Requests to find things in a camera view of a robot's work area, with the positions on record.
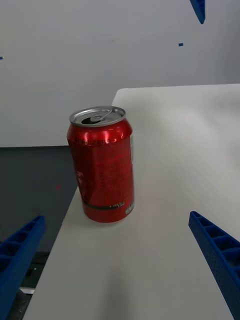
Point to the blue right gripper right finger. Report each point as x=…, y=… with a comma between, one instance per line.
x=222, y=255

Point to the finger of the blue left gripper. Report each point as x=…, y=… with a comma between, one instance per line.
x=199, y=10

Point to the red drink can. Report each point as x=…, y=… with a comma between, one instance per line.
x=105, y=170

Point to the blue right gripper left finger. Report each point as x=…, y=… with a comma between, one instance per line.
x=17, y=260

